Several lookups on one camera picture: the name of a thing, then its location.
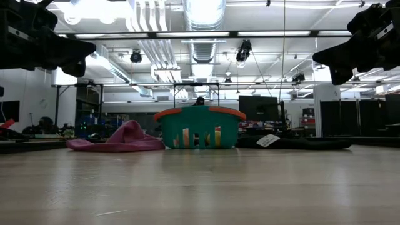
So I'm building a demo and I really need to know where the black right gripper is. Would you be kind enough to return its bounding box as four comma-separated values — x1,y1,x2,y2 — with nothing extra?
312,0,400,86

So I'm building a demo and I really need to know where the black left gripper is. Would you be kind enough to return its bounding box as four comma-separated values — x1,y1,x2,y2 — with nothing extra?
0,0,97,78

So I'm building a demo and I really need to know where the black shelving rack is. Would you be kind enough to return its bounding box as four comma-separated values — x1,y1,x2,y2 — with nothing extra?
74,83,104,138

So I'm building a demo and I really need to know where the black partition panel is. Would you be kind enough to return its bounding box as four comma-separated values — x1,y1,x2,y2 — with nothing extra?
359,99,386,136
320,100,359,136
384,94,400,126

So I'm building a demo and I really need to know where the black monitor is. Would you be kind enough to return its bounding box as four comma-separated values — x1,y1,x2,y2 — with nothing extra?
238,95,279,122

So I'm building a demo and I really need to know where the pink cloth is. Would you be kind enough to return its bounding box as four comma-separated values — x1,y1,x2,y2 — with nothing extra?
66,120,166,153

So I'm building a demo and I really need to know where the green basket with orange rim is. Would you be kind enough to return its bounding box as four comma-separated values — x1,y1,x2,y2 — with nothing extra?
152,105,247,149

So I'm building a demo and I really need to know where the thin hanging cable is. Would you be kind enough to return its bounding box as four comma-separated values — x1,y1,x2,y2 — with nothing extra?
277,0,287,101

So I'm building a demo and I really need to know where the black wall screen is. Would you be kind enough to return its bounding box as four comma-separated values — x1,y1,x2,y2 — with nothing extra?
0,100,21,123

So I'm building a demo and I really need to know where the black overhead frame bar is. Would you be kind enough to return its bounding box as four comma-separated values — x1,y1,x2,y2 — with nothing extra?
57,30,353,40

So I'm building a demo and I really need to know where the black metal frame stand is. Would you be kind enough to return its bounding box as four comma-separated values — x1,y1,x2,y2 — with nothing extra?
172,82,221,108

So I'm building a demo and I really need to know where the silver ventilation duct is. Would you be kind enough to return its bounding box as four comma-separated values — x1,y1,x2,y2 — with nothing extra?
183,0,226,79

